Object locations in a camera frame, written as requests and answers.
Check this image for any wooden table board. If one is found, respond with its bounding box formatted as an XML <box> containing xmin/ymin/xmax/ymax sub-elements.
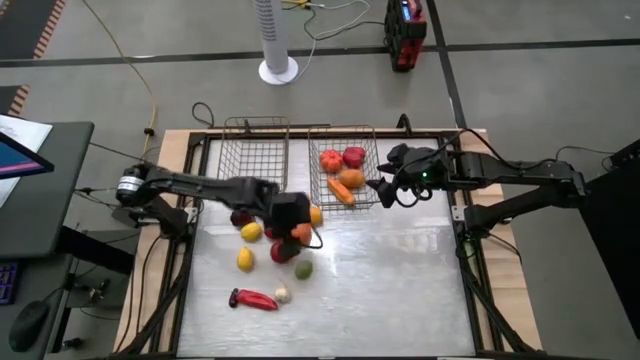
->
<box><xmin>113</xmin><ymin>127</ymin><xmax>544</xmax><ymax>354</ymax></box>

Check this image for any looped black cable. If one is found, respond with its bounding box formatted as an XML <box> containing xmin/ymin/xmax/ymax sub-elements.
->
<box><xmin>191</xmin><ymin>101</ymin><xmax>216</xmax><ymax>129</ymax></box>

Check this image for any large black case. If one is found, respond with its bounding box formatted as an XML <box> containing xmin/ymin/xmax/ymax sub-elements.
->
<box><xmin>569</xmin><ymin>137</ymin><xmax>640</xmax><ymax>341</ymax></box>

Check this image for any red chili pepper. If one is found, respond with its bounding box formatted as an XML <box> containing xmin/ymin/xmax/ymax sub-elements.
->
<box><xmin>235</xmin><ymin>288</ymin><xmax>279</xmax><ymax>312</ymax></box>

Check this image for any black metal table frame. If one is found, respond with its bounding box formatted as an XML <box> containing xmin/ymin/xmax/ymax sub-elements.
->
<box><xmin>117</xmin><ymin>127</ymin><xmax>539</xmax><ymax>360</ymax></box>

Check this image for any white tower fan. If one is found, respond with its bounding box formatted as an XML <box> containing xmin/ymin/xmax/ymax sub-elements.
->
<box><xmin>252</xmin><ymin>0</ymin><xmax>300</xmax><ymax>86</ymax></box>

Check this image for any red and black equipment box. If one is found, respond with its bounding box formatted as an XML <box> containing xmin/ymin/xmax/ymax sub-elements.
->
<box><xmin>383</xmin><ymin>0</ymin><xmax>429</xmax><ymax>74</ymax></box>

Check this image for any computer monitor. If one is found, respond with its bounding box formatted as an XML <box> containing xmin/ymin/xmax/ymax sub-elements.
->
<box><xmin>0</xmin><ymin>130</ymin><xmax>56</xmax><ymax>181</ymax></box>

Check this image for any white floor cable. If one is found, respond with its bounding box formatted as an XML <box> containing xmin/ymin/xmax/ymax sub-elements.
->
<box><xmin>279</xmin><ymin>0</ymin><xmax>374</xmax><ymax>84</ymax></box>

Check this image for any computer keyboard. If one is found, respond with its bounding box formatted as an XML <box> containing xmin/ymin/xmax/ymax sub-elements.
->
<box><xmin>0</xmin><ymin>260</ymin><xmax>21</xmax><ymax>307</ymax></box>

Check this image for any white paper sheet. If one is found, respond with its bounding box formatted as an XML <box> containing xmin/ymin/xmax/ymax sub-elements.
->
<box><xmin>0</xmin><ymin>113</ymin><xmax>54</xmax><ymax>209</ymax></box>

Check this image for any silver wire basket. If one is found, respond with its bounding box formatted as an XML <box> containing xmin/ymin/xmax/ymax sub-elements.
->
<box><xmin>216</xmin><ymin>115</ymin><xmax>291</xmax><ymax>194</ymax></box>
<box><xmin>307</xmin><ymin>124</ymin><xmax>384</xmax><ymax>215</ymax></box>

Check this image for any dark purple plum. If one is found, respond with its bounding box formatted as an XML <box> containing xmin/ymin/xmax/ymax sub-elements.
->
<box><xmin>229</xmin><ymin>208</ymin><xmax>256</xmax><ymax>229</ymax></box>

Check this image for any orange fruit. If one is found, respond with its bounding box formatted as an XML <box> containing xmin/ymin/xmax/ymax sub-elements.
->
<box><xmin>291</xmin><ymin>222</ymin><xmax>314</xmax><ymax>246</ymax></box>

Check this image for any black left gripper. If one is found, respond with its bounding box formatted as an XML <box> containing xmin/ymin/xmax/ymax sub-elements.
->
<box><xmin>268</xmin><ymin>192</ymin><xmax>312</xmax><ymax>259</ymax></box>

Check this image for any black mat orange striped edge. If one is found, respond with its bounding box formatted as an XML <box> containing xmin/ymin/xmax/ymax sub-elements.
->
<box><xmin>0</xmin><ymin>84</ymin><xmax>31</xmax><ymax>117</ymax></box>
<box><xmin>0</xmin><ymin>0</ymin><xmax>67</xmax><ymax>60</ymax></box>

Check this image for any yellow floor cable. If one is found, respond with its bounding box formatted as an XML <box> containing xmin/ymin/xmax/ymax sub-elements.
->
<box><xmin>81</xmin><ymin>0</ymin><xmax>159</xmax><ymax>156</ymax></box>

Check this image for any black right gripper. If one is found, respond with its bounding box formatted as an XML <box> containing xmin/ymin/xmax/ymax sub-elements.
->
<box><xmin>366</xmin><ymin>147</ymin><xmax>451</xmax><ymax>210</ymax></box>

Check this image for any red bell pepper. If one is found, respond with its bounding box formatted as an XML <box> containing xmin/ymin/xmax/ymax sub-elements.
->
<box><xmin>341</xmin><ymin>145</ymin><xmax>367</xmax><ymax>170</ymax></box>

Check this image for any orange carrot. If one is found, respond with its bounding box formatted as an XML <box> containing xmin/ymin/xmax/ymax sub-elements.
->
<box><xmin>326</xmin><ymin>177</ymin><xmax>357</xmax><ymax>207</ymax></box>

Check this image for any orange bell pepper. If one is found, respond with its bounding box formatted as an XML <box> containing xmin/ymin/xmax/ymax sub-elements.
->
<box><xmin>338</xmin><ymin>168</ymin><xmax>367</xmax><ymax>190</ymax></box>

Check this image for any black computer mouse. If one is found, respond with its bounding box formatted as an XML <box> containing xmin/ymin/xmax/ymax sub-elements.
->
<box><xmin>7</xmin><ymin>299</ymin><xmax>51</xmax><ymax>354</ymax></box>

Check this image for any dark grey desk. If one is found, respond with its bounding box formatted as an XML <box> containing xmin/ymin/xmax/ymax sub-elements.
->
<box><xmin>0</xmin><ymin>119</ymin><xmax>96</xmax><ymax>261</ymax></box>

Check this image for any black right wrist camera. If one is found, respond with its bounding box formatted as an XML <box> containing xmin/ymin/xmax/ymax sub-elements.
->
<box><xmin>387</xmin><ymin>143</ymin><xmax>416</xmax><ymax>164</ymax></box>

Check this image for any thin black cable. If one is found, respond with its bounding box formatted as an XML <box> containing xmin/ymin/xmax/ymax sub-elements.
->
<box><xmin>554</xmin><ymin>144</ymin><xmax>616</xmax><ymax>174</ymax></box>

